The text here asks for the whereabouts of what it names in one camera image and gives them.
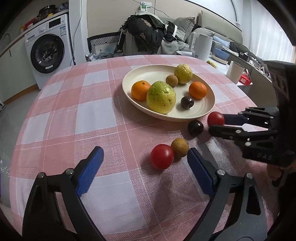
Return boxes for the dark plum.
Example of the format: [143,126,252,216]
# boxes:
[188,120,204,137]
[180,96,194,109]

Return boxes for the yellow green fruit on side table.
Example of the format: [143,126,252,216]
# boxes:
[206,60,217,69]

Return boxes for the blue bowl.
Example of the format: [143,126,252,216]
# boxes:
[214,48,230,60]

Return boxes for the white paper cup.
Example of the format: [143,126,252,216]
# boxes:
[226,61,245,84]

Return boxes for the cream round plate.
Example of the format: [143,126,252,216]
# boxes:
[122,65,216,122]

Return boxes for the brown longan fruit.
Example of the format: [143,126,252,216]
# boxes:
[166,74,179,87]

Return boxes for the white washing machine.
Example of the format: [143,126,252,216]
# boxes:
[25,13,74,89]

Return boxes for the small mandarin orange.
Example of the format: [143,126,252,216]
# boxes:
[131,80,151,101]

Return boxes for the person's right hand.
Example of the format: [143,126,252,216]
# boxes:
[266,164,285,180]

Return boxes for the white electric kettle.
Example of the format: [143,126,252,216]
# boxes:
[190,33,213,62]

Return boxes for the pink checkered tablecloth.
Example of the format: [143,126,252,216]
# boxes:
[10,55,278,240]

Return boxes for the large orange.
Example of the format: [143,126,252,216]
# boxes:
[189,82,207,99]

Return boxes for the small red tomato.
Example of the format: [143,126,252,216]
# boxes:
[150,144,175,170]

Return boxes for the grey sofa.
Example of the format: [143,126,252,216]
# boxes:
[157,8,243,44]

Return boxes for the green yellow guava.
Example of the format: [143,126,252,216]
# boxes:
[147,81,176,114]

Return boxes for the yellow wrinkled guava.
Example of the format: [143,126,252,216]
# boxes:
[174,64,193,84]

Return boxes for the pile of dark clothes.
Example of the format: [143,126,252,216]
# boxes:
[119,12,178,54]

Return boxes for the large red tomato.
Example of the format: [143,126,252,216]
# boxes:
[207,111,225,127]

